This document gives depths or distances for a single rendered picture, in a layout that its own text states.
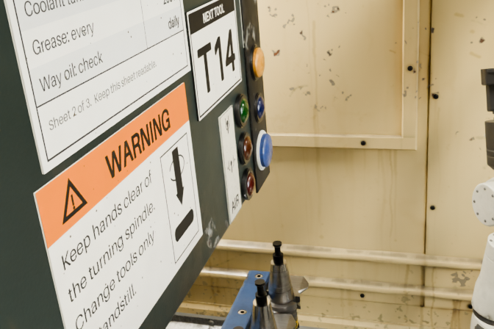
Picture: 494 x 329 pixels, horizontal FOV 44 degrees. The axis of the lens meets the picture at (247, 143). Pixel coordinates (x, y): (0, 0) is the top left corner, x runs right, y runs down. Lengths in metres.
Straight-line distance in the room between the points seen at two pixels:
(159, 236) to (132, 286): 0.04
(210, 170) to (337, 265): 1.03
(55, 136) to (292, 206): 1.15
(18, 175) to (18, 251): 0.03
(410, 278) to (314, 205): 0.27
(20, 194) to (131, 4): 0.12
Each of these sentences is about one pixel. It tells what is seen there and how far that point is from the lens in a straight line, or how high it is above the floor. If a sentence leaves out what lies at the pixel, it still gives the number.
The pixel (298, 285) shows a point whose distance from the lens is 1.08.
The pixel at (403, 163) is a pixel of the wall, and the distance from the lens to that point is 1.30.
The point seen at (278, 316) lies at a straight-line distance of 1.02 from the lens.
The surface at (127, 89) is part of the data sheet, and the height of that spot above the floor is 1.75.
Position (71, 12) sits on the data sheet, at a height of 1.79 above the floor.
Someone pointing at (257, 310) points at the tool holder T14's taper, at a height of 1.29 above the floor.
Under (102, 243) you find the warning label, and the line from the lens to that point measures 0.29.
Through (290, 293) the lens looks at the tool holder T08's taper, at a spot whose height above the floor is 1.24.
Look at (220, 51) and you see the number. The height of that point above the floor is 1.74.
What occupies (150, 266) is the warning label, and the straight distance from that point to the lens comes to 0.34.
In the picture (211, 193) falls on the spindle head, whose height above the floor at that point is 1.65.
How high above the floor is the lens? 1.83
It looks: 21 degrees down
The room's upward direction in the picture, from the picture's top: 5 degrees counter-clockwise
